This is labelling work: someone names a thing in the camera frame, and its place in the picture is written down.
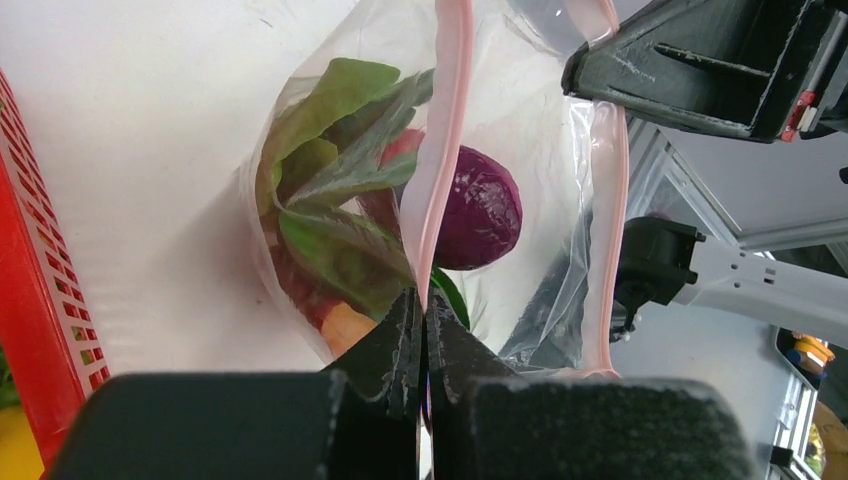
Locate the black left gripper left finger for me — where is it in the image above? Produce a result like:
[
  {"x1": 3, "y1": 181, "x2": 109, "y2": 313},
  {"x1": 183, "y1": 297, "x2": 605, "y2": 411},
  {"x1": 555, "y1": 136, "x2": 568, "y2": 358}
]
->
[{"x1": 324, "y1": 288, "x2": 423, "y2": 424}]

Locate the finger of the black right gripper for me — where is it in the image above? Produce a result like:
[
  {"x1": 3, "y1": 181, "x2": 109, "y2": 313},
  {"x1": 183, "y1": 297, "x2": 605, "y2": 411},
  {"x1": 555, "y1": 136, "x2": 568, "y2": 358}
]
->
[{"x1": 562, "y1": 0, "x2": 842, "y2": 143}]

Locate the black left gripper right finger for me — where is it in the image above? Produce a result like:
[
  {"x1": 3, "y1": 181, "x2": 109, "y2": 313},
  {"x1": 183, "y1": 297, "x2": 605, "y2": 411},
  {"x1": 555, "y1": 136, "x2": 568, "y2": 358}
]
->
[{"x1": 423, "y1": 294, "x2": 518, "y2": 431}]

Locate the green white bok choy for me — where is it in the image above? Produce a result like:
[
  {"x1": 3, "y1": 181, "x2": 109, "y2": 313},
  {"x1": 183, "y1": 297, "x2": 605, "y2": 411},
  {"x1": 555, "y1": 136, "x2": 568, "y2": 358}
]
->
[{"x1": 430, "y1": 267, "x2": 471, "y2": 330}]

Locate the purple red cabbage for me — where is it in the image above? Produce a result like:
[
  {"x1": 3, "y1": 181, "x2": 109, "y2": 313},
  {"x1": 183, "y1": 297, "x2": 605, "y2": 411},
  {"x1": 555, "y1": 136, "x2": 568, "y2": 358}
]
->
[{"x1": 434, "y1": 145, "x2": 523, "y2": 271}]

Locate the green romaine leaf bunch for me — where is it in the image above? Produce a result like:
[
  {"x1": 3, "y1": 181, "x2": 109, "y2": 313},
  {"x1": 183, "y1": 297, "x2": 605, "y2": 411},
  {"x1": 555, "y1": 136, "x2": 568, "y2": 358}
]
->
[{"x1": 255, "y1": 57, "x2": 433, "y2": 321}]

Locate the clear pink-dotted zip bag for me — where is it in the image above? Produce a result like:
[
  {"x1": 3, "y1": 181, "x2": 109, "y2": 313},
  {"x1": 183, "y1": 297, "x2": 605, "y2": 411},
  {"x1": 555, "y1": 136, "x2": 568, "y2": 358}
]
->
[{"x1": 239, "y1": 1, "x2": 628, "y2": 376}]

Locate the red plastic basket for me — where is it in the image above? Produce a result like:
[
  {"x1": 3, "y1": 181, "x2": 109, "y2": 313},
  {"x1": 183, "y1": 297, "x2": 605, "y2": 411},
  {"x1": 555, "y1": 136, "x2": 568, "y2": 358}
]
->
[{"x1": 1, "y1": 81, "x2": 111, "y2": 467}]

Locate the red apple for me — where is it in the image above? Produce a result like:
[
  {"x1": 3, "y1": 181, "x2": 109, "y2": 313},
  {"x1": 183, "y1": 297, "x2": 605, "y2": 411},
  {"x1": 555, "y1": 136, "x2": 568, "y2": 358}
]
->
[{"x1": 380, "y1": 128, "x2": 425, "y2": 167}]

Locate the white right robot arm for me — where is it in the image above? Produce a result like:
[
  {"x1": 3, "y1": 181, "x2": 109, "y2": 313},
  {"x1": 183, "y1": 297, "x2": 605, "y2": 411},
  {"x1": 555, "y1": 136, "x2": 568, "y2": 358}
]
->
[{"x1": 562, "y1": 1, "x2": 847, "y2": 345}]

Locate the orange yellow fruit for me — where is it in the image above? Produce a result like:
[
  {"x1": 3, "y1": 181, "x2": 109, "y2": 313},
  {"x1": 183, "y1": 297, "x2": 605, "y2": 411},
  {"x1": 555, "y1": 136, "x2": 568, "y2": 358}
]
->
[{"x1": 1, "y1": 406, "x2": 44, "y2": 480}]

